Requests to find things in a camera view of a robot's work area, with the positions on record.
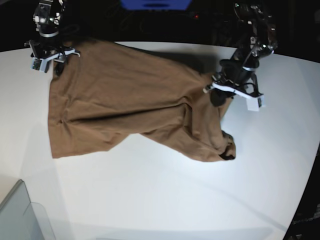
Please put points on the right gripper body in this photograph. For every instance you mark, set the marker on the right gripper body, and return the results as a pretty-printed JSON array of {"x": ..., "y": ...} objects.
[{"x": 44, "y": 51}]

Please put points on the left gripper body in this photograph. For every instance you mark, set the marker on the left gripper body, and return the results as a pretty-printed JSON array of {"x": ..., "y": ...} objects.
[{"x": 248, "y": 88}]

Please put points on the brown t-shirt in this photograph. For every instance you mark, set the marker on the brown t-shirt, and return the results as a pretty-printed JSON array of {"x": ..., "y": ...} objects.
[{"x": 110, "y": 91}]

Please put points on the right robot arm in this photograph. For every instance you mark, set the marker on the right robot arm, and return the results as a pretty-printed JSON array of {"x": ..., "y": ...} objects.
[{"x": 47, "y": 17}]

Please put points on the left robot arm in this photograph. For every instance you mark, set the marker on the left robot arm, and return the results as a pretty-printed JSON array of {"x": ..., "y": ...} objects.
[{"x": 237, "y": 75}]

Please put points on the black power strip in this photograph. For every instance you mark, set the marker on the black power strip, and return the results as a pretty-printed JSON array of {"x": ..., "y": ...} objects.
[{"x": 211, "y": 16}]

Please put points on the blue bin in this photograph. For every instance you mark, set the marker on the blue bin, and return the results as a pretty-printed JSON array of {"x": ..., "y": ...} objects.
[{"x": 142, "y": 5}]

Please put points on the grey plastic tray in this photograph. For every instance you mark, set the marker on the grey plastic tray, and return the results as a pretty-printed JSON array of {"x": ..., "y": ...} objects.
[{"x": 22, "y": 219}]

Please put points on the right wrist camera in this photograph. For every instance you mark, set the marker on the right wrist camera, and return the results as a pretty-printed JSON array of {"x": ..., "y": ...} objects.
[{"x": 40, "y": 64}]

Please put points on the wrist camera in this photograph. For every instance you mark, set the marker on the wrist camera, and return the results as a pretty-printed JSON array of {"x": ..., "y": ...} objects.
[
  {"x": 40, "y": 64},
  {"x": 255, "y": 103}
]

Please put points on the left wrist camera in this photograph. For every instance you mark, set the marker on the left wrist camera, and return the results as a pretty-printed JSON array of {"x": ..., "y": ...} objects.
[{"x": 255, "y": 103}]

